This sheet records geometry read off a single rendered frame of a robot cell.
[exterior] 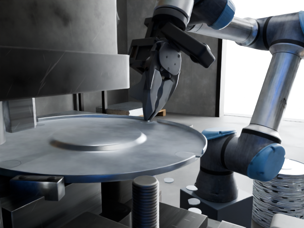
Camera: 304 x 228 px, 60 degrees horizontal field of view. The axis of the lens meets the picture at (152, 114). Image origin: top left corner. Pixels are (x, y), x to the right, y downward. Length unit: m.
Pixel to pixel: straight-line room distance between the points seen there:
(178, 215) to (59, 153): 0.16
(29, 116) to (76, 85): 0.08
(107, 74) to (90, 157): 0.10
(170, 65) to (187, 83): 4.69
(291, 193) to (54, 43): 1.50
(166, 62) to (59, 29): 0.30
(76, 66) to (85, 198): 0.13
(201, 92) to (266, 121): 4.28
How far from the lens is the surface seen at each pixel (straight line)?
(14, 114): 0.26
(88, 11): 0.25
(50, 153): 0.31
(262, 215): 1.71
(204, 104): 5.09
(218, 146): 0.86
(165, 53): 0.49
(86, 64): 0.21
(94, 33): 0.25
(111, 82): 0.23
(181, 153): 0.30
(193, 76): 5.13
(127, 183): 0.36
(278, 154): 0.83
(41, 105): 4.38
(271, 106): 0.84
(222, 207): 0.90
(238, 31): 0.90
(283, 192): 1.62
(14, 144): 0.35
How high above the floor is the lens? 0.88
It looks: 10 degrees down
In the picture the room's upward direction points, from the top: straight up
